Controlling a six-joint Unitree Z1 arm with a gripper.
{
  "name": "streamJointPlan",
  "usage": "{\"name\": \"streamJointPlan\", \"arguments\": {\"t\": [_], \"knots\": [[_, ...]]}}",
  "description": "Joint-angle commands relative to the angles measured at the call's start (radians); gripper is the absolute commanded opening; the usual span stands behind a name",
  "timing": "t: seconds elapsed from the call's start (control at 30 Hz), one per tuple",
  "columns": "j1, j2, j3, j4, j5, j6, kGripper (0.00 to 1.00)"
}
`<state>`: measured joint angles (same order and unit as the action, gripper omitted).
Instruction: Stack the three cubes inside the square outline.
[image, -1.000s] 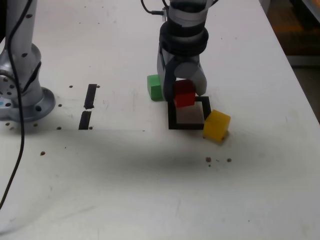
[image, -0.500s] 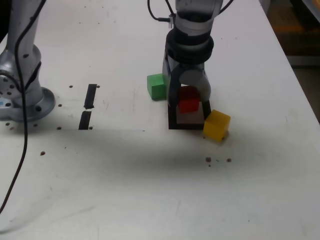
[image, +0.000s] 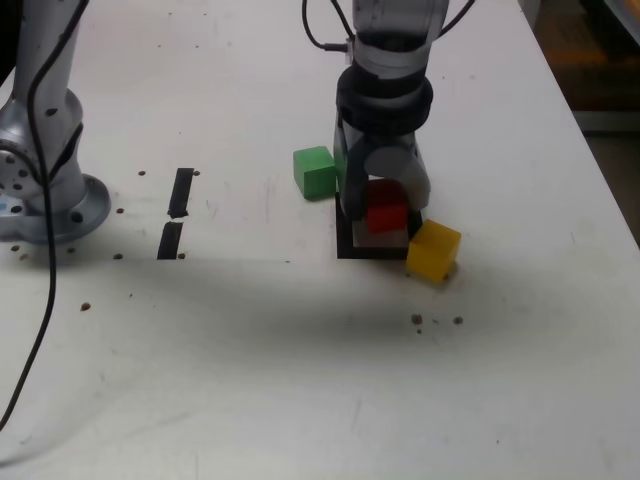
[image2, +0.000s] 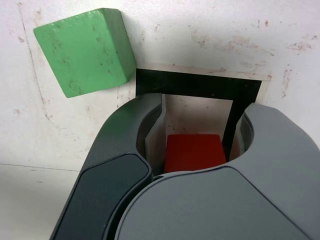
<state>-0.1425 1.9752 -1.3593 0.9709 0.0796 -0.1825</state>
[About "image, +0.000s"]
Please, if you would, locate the red cube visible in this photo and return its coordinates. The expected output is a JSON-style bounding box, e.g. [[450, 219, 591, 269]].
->
[[363, 179, 407, 235]]

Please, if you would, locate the brown wooden furniture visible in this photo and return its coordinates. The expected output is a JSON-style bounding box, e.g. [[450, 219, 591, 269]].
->
[[529, 0, 640, 111]]

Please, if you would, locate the yellow cube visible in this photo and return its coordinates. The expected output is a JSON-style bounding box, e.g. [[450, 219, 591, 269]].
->
[[405, 218, 462, 285]]

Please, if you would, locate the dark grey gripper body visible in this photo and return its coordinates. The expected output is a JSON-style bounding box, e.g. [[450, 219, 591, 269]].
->
[[344, 127, 419, 160]]

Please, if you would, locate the green cube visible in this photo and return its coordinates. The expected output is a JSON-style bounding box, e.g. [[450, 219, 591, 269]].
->
[[292, 145, 337, 201]]

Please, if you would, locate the black tape strip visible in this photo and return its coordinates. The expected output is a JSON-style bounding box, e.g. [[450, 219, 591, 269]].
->
[[156, 167, 195, 261]]

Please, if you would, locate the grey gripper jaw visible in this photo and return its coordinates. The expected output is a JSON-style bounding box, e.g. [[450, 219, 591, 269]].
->
[[366, 146, 433, 212]]

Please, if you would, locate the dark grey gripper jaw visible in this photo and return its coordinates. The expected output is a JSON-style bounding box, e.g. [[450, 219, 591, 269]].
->
[[330, 124, 371, 222]]

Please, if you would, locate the black tape square outline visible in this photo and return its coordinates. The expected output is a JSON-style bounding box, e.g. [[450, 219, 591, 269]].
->
[[334, 192, 426, 261]]

